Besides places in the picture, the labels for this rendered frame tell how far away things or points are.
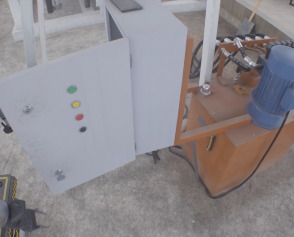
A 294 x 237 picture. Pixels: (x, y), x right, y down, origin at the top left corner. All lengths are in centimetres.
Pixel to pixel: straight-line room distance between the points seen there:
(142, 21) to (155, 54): 12
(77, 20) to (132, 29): 308
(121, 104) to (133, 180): 105
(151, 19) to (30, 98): 46
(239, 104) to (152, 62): 84
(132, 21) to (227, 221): 140
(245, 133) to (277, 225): 80
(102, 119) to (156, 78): 23
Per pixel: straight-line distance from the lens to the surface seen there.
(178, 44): 81
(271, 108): 139
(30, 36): 118
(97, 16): 385
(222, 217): 176
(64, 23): 383
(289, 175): 215
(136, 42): 75
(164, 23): 82
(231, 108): 149
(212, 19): 144
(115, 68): 74
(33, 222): 90
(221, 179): 161
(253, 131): 141
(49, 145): 85
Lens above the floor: 159
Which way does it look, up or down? 47 degrees down
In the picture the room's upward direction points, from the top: straight up
